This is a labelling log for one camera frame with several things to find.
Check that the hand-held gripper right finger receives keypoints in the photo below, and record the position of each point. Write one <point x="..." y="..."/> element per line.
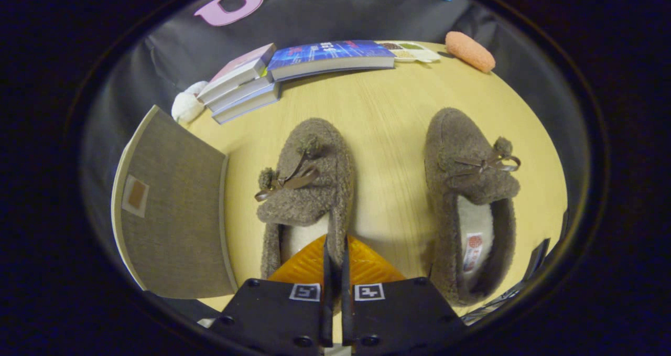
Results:
<point x="346" y="272"/>

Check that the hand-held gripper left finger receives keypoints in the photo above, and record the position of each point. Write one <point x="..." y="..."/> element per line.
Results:
<point x="327" y="272"/>

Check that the brown fuzzy shoe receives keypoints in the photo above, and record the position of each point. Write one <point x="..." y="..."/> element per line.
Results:
<point x="466" y="188"/>
<point x="309" y="188"/>

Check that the grey fabric storage box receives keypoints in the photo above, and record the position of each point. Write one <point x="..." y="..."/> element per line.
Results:
<point x="173" y="214"/>

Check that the white book with grey spine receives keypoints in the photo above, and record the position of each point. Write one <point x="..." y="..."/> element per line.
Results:
<point x="246" y="104"/>
<point x="244" y="93"/>

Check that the blue cover book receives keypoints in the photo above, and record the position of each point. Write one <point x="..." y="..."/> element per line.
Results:
<point x="330" y="56"/>

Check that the pink cover book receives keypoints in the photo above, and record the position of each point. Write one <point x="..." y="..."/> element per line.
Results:
<point x="238" y="73"/>

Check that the white plush toy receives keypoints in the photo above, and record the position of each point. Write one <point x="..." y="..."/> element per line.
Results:
<point x="186" y="104"/>

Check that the white compartment tray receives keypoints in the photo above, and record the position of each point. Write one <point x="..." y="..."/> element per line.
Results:
<point x="411" y="51"/>

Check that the orange sponge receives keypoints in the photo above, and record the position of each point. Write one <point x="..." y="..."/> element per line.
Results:
<point x="470" y="51"/>

